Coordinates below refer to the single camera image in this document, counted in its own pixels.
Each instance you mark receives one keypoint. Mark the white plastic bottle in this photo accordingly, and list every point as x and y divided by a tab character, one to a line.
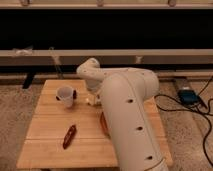
93	100

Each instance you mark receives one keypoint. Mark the translucent plastic cup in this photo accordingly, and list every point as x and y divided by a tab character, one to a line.
67	95

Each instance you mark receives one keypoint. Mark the wooden table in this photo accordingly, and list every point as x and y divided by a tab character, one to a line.
61	137

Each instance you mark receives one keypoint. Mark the orange round plate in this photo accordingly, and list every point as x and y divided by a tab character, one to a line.
104	124

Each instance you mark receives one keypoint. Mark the black table leg bracket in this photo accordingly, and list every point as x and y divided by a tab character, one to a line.
28	80

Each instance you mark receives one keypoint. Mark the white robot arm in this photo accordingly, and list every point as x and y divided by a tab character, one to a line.
123	92

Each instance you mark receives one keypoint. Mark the blue power adapter box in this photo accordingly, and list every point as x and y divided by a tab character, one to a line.
188	96

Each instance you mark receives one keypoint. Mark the grey horizontal rail beam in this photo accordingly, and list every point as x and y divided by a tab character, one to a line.
72	57

